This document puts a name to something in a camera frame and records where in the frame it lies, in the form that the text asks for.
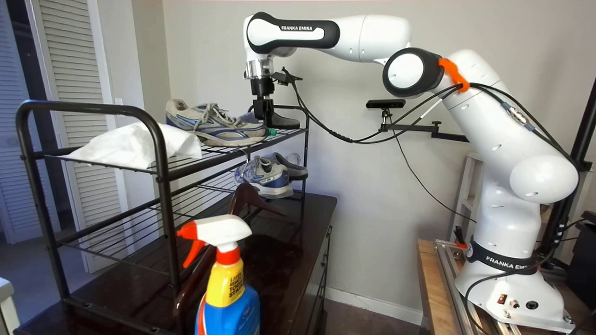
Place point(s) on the grey blue sneaker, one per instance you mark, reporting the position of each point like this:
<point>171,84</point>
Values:
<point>270,174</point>
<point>210,122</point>

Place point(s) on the grey slipper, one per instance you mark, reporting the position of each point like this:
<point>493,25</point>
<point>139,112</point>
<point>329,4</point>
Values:
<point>287,120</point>

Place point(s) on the dark wooden dresser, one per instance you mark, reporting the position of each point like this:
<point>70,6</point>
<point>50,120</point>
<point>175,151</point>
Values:
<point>290,248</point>

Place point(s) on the white louvered closet door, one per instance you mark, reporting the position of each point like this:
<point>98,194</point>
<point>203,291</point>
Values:
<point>74,62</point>

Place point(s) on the black computer case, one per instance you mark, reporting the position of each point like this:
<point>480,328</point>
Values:
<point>583,261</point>

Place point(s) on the white crumpled cloth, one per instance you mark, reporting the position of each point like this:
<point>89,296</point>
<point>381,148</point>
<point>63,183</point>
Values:
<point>130,146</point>

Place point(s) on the blue spray bottle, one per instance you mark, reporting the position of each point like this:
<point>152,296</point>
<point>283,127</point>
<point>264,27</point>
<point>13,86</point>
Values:
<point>229,291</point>

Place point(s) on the aluminium rail base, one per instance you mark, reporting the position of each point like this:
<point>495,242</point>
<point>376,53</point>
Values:
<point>456,291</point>

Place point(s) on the black metal shoe rack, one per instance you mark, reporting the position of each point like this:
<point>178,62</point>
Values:
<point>162,187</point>

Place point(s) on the black camera on stand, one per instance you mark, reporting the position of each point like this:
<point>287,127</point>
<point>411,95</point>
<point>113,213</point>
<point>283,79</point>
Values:
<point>383,103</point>

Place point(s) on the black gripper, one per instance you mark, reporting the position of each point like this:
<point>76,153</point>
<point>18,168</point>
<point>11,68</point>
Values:
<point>262,88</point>

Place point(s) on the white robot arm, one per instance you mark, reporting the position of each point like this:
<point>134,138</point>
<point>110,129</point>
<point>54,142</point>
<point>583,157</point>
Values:
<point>508,155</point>

